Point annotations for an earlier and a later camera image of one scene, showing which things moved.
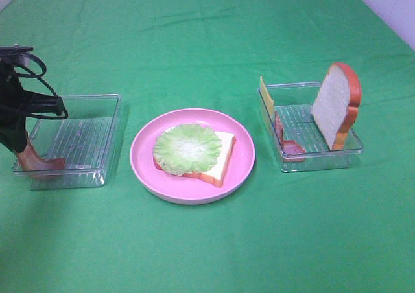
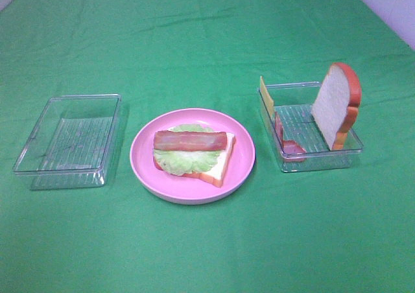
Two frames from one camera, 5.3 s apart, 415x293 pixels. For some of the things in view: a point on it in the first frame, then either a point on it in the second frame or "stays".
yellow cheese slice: (266, 96) stays
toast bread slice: (336, 106) stays
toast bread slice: (215, 174) stays
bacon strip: (30, 161) to (190, 140)
